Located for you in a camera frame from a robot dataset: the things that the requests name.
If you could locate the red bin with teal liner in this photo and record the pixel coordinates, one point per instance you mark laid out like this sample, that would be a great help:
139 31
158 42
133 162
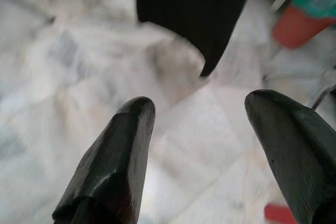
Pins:
299 27

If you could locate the red plastic stool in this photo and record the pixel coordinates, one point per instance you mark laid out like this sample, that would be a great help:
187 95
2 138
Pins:
278 213

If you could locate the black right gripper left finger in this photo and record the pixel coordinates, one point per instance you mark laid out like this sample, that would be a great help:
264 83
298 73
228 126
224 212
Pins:
115 161

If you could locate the black t-shirt with white print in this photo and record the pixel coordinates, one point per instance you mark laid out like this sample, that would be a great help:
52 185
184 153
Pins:
194 11

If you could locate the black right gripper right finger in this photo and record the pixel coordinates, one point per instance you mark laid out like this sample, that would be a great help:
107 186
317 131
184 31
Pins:
299 155

